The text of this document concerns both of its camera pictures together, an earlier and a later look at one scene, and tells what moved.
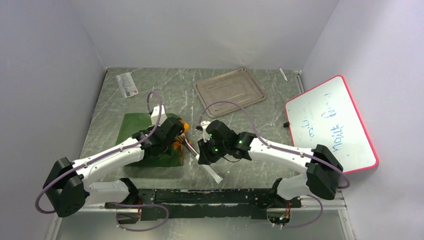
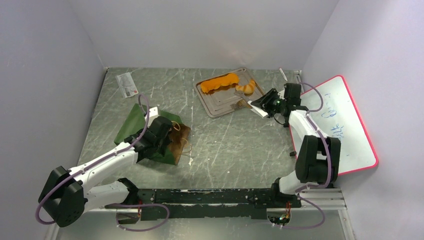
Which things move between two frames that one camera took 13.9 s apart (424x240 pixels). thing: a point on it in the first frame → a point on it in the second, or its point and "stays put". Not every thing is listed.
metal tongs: x=217 y=177 → x=255 y=108
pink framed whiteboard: x=328 y=115 stays put
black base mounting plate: x=157 y=204 stays put
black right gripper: x=206 y=157 → x=264 y=102
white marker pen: x=283 y=73 stays put
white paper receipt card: x=126 y=85 stays put
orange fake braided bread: x=186 y=126 → x=226 y=79
